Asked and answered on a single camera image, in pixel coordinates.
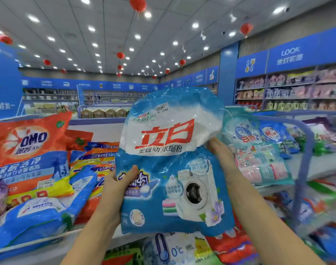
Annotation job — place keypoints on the wall shelf of detergent bottles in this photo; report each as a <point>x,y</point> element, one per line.
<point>300,91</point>

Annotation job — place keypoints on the rows of small red lanterns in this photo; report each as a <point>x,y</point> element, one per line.
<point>5,39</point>

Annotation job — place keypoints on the blue pillar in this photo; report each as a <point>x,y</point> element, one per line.
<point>228,74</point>

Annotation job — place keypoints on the white ceiling spotlight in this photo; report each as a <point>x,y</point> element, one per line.
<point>232,17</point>
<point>202,36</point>

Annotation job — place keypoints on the person's right forearm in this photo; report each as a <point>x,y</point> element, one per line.
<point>267,223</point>

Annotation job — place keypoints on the large red paper lantern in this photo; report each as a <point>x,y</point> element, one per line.
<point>137,3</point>
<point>246,28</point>

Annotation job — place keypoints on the person's left hand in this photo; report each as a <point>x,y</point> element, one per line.
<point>115,196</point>

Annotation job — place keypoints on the row of green boxes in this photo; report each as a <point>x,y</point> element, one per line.
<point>104,113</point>

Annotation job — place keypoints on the blue wall sign band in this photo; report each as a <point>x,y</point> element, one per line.
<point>90,84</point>

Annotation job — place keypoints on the blue aisle sign board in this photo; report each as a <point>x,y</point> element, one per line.
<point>5,80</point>

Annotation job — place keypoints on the rows of round ceiling lights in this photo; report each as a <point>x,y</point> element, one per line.
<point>84,0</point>

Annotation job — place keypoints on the orange blue small detergent packet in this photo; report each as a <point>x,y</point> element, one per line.
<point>85,207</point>
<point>101,146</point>
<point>93,162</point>

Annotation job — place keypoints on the teal Baimao detergent bag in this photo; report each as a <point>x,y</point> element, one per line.
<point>250,157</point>

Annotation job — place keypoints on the person's right hand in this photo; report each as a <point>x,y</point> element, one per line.
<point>223,160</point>

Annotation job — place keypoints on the blue wall shelving unit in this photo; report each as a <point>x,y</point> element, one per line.
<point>292,52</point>

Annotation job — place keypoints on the grey metal shelf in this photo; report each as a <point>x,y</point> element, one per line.
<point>317,165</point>

